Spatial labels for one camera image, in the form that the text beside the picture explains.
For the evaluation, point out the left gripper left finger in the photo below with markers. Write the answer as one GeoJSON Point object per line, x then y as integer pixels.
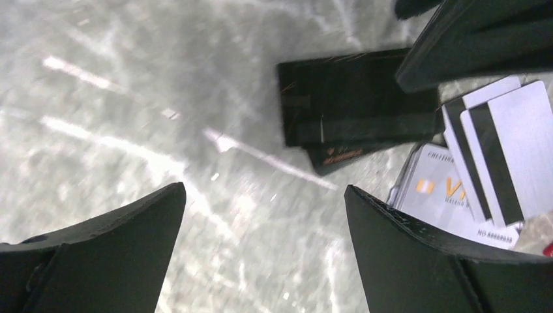
{"type": "Point", "coordinates": [114, 262]}

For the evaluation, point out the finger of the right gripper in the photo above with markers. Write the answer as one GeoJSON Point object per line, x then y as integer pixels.
{"type": "Point", "coordinates": [467, 39]}

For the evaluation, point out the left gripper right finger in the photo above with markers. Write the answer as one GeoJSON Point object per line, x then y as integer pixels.
{"type": "Point", "coordinates": [407, 265]}

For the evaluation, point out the white magnetic stripe card stack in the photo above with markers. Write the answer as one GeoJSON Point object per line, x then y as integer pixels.
{"type": "Point", "coordinates": [494, 172]}

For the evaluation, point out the black card holder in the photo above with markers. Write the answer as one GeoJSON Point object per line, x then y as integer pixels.
{"type": "Point", "coordinates": [341, 108]}

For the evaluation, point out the red leather wallet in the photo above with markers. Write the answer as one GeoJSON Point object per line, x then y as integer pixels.
{"type": "Point", "coordinates": [548, 250]}

